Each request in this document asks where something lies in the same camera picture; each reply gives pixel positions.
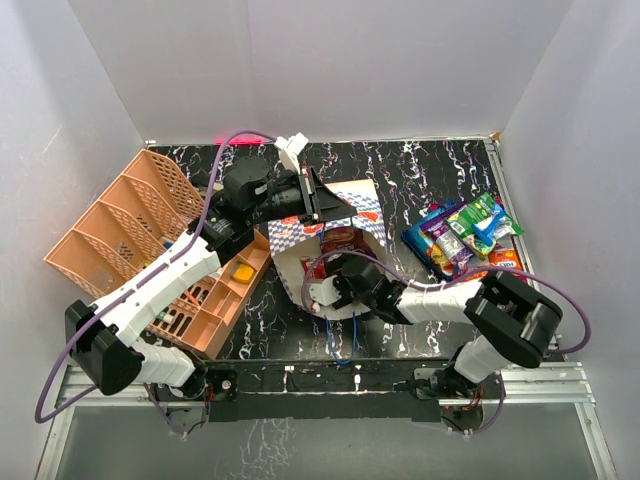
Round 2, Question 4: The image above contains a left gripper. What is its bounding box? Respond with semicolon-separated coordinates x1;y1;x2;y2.
247;165;357;226

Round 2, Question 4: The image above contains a blue checkered paper bag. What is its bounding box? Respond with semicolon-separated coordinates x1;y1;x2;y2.
267;180;387;322

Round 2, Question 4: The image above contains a blue Slendy candy bag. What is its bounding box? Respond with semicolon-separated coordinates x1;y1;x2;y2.
401;200;455;281

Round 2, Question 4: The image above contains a purple snack bag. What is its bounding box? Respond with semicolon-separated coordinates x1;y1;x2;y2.
421;203;474;277

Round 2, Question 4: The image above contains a green snack pack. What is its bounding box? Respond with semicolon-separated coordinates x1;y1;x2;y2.
445;192;524;260

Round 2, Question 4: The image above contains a pink chips bag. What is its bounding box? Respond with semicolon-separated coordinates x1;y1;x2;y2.
429;202;529;286

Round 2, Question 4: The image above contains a blue snack bar wrapper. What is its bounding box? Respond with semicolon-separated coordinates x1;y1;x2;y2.
472;204;505;246

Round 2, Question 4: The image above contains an orange snack bag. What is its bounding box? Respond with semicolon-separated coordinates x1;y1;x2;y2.
467;246;522;271

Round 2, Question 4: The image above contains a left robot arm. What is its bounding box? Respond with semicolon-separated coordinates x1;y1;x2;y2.
65;157;357;399

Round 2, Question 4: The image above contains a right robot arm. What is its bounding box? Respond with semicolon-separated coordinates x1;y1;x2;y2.
334;257;563;398

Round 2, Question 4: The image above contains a red snack pack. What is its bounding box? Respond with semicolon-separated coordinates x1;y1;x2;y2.
300;226;372;279

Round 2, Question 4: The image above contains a yellow sponge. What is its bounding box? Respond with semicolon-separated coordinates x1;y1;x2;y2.
230;262;256;284

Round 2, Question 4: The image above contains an orange pen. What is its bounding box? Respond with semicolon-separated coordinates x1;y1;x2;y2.
184;290;203;305

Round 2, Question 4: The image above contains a peach plastic desk organizer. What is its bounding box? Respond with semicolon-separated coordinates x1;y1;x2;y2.
44;149;271;360

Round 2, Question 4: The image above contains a glue stick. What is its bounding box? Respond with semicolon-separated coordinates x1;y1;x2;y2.
154;311;175;324

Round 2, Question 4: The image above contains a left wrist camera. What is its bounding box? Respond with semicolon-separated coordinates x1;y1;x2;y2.
274;132;309;174

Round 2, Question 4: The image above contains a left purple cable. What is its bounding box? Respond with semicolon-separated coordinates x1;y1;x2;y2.
33;130;281;436

